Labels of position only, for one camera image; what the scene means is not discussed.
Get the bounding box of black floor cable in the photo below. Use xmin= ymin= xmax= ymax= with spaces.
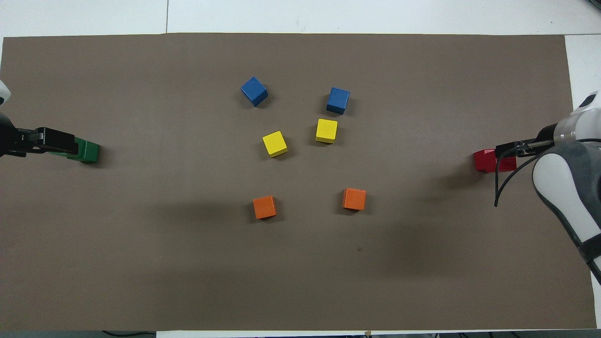
xmin=101 ymin=330 xmax=156 ymax=338

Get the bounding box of orange wooden cube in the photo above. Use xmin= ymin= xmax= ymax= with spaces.
xmin=342 ymin=188 xmax=367 ymax=211
xmin=252 ymin=195 xmax=277 ymax=220

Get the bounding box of brown table mat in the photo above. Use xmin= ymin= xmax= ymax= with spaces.
xmin=0 ymin=33 xmax=597 ymax=332

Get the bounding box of blue wooden cube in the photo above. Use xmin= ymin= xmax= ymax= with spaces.
xmin=240 ymin=77 xmax=269 ymax=108
xmin=326 ymin=87 xmax=351 ymax=115

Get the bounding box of yellow wooden cube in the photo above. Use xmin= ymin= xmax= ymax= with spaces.
xmin=315 ymin=118 xmax=339 ymax=144
xmin=262 ymin=131 xmax=289 ymax=158

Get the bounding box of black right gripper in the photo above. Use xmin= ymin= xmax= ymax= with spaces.
xmin=495 ymin=136 xmax=555 ymax=159

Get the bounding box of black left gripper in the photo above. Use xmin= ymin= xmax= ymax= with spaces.
xmin=16 ymin=127 xmax=78 ymax=156

